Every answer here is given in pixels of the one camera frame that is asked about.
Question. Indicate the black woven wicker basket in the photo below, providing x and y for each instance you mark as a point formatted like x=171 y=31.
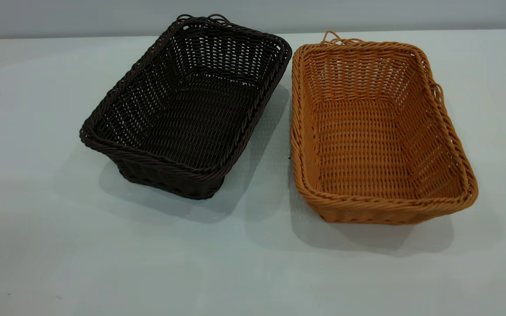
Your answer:
x=191 y=114

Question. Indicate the orange woven wicker basket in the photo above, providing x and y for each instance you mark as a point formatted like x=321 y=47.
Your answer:
x=367 y=140

